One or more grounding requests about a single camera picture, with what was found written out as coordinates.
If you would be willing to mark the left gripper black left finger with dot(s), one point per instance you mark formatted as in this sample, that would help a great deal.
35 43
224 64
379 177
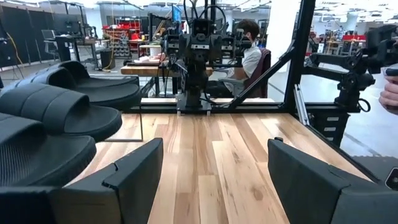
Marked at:
133 186

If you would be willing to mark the maroon office chair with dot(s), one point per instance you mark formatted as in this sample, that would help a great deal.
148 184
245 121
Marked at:
264 71

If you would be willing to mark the black aluminium rig frame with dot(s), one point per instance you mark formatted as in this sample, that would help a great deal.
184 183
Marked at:
300 62

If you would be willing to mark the blue lit monitor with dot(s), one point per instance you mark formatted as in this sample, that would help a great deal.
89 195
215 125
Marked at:
176 14

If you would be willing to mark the small black held object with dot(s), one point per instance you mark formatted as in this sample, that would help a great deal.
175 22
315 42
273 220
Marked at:
392 72

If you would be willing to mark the black waste bin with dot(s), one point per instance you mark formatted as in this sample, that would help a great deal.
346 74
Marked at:
107 59

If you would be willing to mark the wooden background table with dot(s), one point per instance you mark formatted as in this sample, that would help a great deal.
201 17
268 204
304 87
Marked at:
140 71

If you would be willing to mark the black drawer cabinet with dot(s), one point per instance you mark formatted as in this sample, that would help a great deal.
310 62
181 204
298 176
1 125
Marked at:
339 130

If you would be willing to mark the black rubber slide sandal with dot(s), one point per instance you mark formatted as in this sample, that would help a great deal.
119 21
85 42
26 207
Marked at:
99 82
62 109
109 95
46 158

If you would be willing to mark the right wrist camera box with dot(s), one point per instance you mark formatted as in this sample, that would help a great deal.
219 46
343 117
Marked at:
202 27

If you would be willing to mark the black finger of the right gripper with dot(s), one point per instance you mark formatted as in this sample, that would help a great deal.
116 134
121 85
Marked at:
174 46
236 45

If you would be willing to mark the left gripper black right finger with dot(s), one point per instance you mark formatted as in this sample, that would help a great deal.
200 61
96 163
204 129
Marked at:
304 186

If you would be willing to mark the red storage shelf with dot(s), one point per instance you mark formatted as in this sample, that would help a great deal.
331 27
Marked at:
124 26

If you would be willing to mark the white cup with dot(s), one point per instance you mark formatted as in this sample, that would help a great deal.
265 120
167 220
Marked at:
155 50

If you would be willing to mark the black background desk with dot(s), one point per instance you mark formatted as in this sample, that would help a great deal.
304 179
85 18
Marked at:
66 43

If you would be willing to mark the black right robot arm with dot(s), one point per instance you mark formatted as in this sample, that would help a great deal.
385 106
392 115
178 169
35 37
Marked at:
196 81

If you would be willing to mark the person's hand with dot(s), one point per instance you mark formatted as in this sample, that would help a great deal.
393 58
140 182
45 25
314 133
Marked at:
390 93

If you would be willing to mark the person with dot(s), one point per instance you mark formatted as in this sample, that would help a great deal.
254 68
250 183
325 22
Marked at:
252 62

